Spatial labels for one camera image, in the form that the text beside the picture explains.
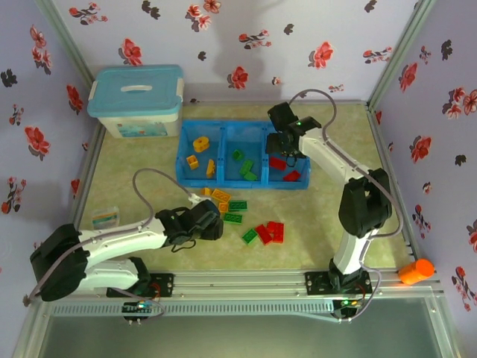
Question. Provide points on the green lego brick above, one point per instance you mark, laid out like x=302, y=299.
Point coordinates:
x=237, y=205
x=246, y=166
x=250, y=175
x=250, y=235
x=232, y=218
x=237, y=154

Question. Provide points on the yellow lego brick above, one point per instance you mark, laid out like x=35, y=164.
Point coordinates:
x=192, y=162
x=221, y=195
x=205, y=191
x=211, y=168
x=223, y=207

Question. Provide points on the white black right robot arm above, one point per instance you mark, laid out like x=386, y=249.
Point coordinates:
x=328, y=153

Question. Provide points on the blue three-compartment tray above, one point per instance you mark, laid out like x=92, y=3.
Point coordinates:
x=242, y=130

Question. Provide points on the small white teal box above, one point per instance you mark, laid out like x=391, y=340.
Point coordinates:
x=106, y=219

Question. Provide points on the left controller circuit board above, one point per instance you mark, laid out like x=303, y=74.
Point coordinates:
x=136, y=308

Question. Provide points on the controller circuit board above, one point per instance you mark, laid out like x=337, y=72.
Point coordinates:
x=346, y=304
x=136, y=308

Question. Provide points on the grey metal panel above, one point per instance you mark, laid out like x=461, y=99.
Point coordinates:
x=238, y=339

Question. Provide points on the white storage box blue lid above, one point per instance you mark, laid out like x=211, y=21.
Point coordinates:
x=112, y=97

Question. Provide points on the right controller circuit board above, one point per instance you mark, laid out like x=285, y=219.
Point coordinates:
x=346, y=304

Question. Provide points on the orange cylinder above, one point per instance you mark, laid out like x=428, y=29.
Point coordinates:
x=417, y=271

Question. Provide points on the aluminium table edge rail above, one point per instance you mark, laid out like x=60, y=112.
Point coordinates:
x=86, y=171
x=387, y=156
x=242, y=101

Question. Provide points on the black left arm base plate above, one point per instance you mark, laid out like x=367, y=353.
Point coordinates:
x=165, y=285

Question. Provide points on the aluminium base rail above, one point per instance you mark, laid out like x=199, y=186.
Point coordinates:
x=238, y=285

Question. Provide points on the aluminium corner post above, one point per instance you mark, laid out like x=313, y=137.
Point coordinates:
x=400, y=52
x=63, y=39

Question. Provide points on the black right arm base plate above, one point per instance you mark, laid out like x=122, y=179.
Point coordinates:
x=316, y=283

